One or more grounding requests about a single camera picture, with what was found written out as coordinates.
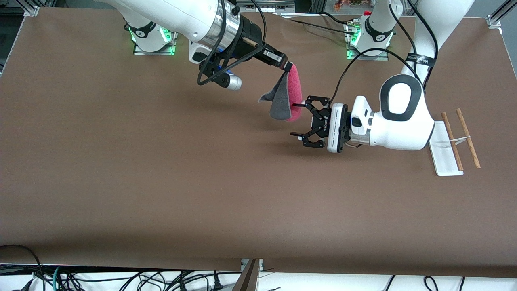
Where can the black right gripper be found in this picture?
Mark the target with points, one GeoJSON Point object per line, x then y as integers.
{"type": "Point", "coordinates": [247, 41]}

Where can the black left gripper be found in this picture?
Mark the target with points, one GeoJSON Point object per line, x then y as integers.
{"type": "Point", "coordinates": [323, 122]}

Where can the pink and grey towel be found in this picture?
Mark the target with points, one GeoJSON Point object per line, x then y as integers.
{"type": "Point", "coordinates": [295, 93]}

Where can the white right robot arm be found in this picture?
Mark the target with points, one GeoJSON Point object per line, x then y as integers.
{"type": "Point", "coordinates": [181, 16]}

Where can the white rack with wooden bars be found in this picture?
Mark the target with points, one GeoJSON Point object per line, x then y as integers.
{"type": "Point", "coordinates": [444, 161]}

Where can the grey power strip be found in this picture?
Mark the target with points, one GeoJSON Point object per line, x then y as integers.
{"type": "Point", "coordinates": [264, 8]}

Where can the brown table cover sheet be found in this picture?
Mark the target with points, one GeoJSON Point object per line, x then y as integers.
{"type": "Point", "coordinates": [202, 182]}

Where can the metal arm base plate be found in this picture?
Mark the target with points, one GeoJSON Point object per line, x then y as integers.
{"type": "Point", "coordinates": [153, 53]}
{"type": "Point", "coordinates": [367, 57]}

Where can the metal support post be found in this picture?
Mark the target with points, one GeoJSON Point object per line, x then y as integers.
{"type": "Point", "coordinates": [248, 279]}

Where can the aluminium frame profile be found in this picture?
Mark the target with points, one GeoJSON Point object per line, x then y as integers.
{"type": "Point", "coordinates": [31, 9]}
{"type": "Point", "coordinates": [494, 20]}

